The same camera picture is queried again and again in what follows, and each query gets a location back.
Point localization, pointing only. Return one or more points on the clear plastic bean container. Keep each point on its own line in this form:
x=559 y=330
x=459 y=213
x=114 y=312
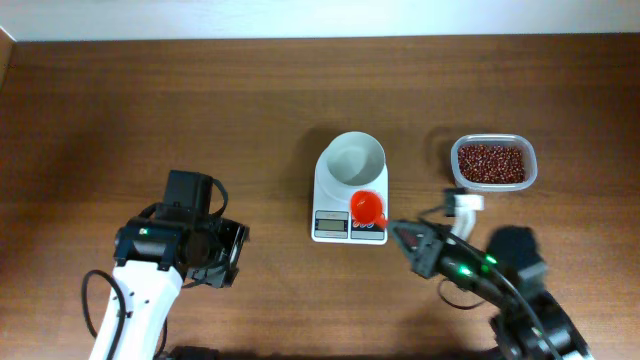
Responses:
x=529 y=158

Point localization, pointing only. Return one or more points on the red beans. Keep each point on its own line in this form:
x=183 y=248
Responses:
x=491 y=164

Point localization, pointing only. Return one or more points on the white digital kitchen scale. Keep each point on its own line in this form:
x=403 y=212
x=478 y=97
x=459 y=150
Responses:
x=331 y=216

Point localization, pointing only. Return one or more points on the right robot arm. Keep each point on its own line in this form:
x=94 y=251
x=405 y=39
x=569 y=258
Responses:
x=510 y=275

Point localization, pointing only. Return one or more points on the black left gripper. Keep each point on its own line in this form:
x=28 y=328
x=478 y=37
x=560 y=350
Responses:
x=234 y=233

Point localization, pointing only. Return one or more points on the black object at table edge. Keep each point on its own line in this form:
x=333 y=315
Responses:
x=193 y=353

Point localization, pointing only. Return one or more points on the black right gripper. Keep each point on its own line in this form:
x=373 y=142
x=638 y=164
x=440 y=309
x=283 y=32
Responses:
x=428 y=250

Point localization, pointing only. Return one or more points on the white bowl on scale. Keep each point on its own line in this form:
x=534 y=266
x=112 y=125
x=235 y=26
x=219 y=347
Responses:
x=355 y=158

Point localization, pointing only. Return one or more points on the orange measuring scoop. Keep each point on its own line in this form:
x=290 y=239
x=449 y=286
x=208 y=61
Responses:
x=367 y=207

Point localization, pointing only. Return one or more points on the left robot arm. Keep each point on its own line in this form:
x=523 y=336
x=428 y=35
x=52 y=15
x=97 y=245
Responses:
x=175 y=244

